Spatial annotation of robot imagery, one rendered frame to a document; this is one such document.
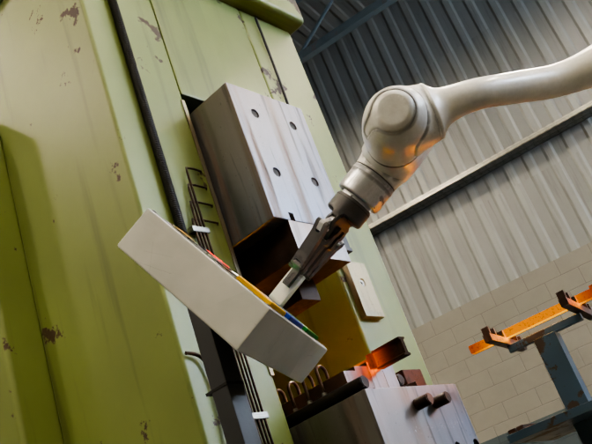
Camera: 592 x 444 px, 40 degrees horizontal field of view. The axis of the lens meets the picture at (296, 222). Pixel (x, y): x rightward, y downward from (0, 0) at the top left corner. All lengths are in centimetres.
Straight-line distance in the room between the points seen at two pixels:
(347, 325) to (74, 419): 76
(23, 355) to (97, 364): 22
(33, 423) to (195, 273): 82
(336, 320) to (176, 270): 104
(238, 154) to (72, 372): 64
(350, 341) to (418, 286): 780
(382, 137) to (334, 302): 101
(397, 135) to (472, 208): 866
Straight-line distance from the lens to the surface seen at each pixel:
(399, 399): 182
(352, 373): 183
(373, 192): 148
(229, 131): 205
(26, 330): 207
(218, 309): 124
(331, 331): 227
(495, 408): 959
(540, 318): 226
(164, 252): 130
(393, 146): 133
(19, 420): 197
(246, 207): 196
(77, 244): 199
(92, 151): 199
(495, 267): 973
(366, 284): 230
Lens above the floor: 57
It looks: 24 degrees up
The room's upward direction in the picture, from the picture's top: 20 degrees counter-clockwise
